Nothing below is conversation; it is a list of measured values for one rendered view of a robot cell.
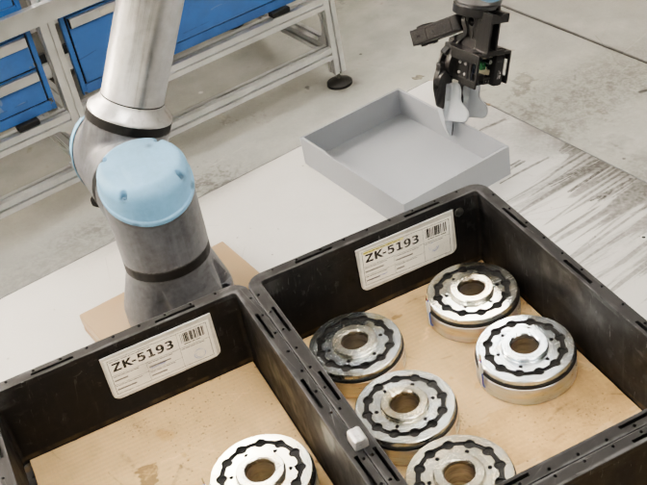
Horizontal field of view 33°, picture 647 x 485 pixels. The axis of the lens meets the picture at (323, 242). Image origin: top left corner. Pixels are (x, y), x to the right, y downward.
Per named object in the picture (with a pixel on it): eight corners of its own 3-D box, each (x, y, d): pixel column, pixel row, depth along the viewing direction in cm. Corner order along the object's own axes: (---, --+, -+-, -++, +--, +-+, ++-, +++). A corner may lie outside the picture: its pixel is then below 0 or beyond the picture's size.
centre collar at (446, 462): (423, 470, 102) (423, 466, 101) (468, 447, 103) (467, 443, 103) (451, 505, 98) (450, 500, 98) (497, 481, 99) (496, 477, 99)
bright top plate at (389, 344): (293, 343, 119) (292, 339, 119) (370, 303, 123) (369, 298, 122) (339, 394, 112) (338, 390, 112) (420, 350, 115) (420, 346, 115)
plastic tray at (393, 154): (305, 163, 177) (299, 137, 174) (401, 113, 184) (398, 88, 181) (407, 232, 158) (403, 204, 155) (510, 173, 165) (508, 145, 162)
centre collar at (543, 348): (491, 344, 113) (490, 341, 113) (530, 325, 115) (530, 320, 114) (519, 371, 110) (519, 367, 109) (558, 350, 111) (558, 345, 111)
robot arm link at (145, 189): (136, 287, 137) (107, 198, 129) (105, 236, 147) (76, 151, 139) (222, 251, 140) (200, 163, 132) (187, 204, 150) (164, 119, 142)
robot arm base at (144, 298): (107, 307, 151) (88, 250, 145) (196, 255, 157) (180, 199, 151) (165, 357, 140) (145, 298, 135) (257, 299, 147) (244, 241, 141)
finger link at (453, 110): (457, 147, 168) (467, 89, 164) (430, 135, 172) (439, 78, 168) (472, 144, 169) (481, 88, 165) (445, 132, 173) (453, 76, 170)
